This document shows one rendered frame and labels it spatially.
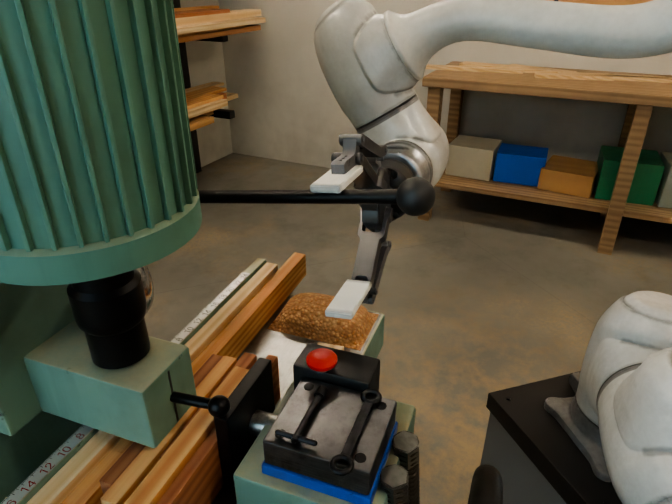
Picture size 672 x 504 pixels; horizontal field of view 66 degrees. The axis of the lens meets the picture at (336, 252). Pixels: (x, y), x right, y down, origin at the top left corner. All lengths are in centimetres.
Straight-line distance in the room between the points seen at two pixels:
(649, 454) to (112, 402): 59
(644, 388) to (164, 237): 59
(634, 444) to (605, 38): 49
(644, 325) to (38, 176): 79
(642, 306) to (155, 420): 70
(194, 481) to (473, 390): 161
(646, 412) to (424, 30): 55
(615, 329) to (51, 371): 76
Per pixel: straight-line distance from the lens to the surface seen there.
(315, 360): 51
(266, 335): 75
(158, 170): 39
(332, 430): 48
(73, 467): 57
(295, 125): 418
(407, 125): 75
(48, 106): 35
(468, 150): 324
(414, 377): 205
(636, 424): 76
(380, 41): 74
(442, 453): 181
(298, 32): 403
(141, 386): 49
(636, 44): 76
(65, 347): 57
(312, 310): 74
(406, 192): 46
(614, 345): 90
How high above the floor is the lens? 135
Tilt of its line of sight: 28 degrees down
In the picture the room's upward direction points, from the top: straight up
